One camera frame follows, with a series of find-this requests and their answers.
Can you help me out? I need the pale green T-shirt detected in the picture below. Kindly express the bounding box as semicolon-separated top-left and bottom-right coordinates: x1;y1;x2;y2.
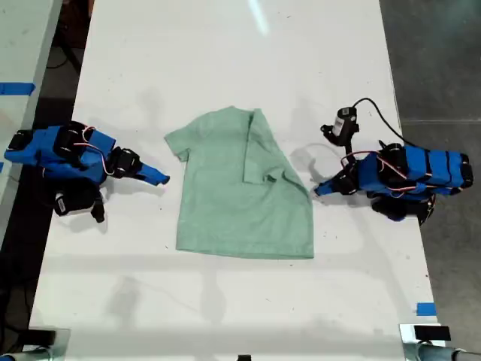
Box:
163;105;315;261

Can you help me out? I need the long blue tape strip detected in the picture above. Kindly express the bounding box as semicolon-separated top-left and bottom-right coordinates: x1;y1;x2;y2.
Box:
0;82;37;96

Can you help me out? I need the small black box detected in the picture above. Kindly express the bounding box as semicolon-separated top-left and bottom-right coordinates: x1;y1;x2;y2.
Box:
413;325;452;342
26;329;58;346

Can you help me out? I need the grey pipe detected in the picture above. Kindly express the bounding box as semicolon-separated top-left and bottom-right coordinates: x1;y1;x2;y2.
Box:
0;347;57;361
403;343;481;361

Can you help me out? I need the black grey camera box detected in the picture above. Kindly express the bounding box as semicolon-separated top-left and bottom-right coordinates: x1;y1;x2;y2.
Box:
320;106;361;146

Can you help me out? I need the black camera box white label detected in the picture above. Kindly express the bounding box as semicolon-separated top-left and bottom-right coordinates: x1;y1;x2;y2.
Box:
53;188;95;218

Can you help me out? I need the black camera cable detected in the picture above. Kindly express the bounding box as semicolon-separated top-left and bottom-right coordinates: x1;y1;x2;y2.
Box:
352;97;409;146

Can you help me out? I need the thin black floor cable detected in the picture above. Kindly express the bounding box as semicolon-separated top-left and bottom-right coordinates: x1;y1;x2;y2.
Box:
45;37;84;71

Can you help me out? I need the shiny metal bracket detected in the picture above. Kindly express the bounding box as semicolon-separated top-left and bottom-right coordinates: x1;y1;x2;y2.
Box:
22;327;73;356
398;323;458;349

